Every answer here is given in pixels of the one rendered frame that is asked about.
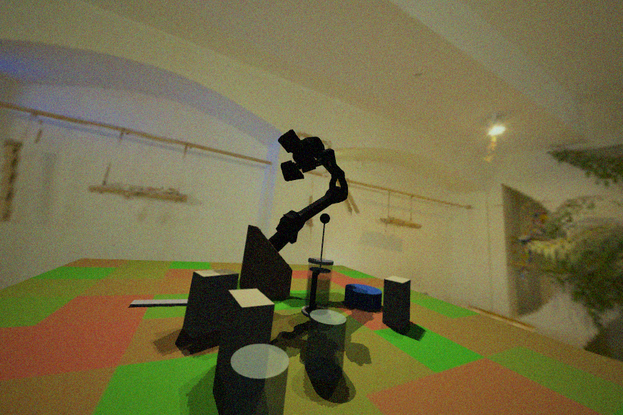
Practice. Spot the dark green cylinder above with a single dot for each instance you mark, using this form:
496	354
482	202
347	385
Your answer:
325	344
256	383

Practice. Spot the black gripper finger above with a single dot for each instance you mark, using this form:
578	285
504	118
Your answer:
328	160
293	172

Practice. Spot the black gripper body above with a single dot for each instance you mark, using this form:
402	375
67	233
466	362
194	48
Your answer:
307	163

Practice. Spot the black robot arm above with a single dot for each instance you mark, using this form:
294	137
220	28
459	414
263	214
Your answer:
292	222

